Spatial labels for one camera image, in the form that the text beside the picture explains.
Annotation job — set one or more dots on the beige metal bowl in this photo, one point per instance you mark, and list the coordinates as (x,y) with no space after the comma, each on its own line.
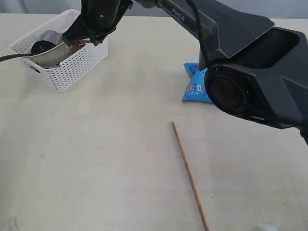
(53,56)

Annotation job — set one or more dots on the wooden chopstick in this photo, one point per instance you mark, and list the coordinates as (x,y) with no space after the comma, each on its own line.
(81,43)
(192,183)

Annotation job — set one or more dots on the silver metal spoon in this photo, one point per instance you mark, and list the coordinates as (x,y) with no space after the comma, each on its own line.
(50,66)

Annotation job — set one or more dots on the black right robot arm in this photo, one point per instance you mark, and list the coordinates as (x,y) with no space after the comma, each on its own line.
(254,70)

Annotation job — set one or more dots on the black ladle with brown handle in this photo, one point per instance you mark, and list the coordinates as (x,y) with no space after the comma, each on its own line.
(37,48)

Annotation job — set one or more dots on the white perforated plastic basket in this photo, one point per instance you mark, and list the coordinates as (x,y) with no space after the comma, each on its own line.
(73,68)

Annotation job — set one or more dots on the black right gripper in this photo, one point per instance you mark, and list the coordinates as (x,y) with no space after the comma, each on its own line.
(98,18)

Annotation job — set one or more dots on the blue snack bag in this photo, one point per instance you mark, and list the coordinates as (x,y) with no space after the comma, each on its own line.
(195,90)

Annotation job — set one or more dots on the grey metal cup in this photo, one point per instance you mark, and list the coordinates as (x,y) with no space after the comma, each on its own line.
(51,36)

